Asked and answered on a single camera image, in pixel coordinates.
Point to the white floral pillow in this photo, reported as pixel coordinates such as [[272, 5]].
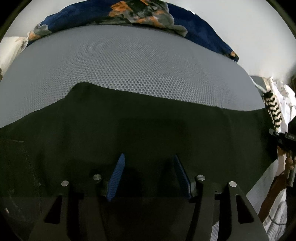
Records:
[[10, 51]]

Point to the white sheet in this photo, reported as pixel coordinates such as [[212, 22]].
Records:
[[276, 215]]

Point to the blue floral blanket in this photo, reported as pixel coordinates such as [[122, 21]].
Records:
[[203, 30]]

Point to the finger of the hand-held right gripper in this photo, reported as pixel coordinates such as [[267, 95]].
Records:
[[274, 134]]

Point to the grey cloth with white trim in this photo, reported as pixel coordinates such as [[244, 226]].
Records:
[[260, 81]]

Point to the person's right hand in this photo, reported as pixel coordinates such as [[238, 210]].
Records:
[[290, 162]]

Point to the grey mesh mattress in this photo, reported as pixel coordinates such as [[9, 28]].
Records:
[[138, 64]]

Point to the black pants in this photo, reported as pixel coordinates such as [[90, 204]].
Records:
[[138, 129]]

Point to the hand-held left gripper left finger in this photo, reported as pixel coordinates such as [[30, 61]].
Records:
[[116, 178]]

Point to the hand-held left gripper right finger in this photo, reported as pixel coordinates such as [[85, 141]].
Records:
[[182, 178]]

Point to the white dotted cloth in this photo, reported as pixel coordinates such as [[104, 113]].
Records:
[[285, 102]]

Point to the black cream striped knit cloth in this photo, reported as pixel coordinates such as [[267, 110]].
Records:
[[274, 111]]

